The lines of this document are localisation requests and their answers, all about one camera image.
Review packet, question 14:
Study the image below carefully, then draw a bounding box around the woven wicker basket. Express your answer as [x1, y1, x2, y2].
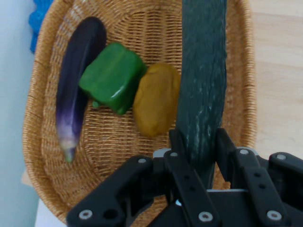
[22, 0, 258, 224]

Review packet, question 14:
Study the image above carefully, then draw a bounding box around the blue textured sponge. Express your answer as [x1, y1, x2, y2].
[28, 0, 54, 54]

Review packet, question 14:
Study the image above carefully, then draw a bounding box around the dark green cucumber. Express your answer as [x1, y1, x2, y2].
[176, 0, 228, 190]

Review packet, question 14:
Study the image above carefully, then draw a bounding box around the green bell pepper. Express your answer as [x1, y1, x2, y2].
[79, 42, 148, 116]

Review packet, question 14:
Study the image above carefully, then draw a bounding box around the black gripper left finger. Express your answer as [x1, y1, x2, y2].
[66, 129, 223, 227]

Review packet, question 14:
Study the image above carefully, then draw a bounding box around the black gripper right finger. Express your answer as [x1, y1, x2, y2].
[214, 128, 303, 227]

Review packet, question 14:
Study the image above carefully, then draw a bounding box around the purple eggplant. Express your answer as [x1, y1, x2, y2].
[55, 16, 107, 163]

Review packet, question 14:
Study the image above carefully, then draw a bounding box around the brown potato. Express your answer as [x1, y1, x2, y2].
[132, 62, 182, 138]

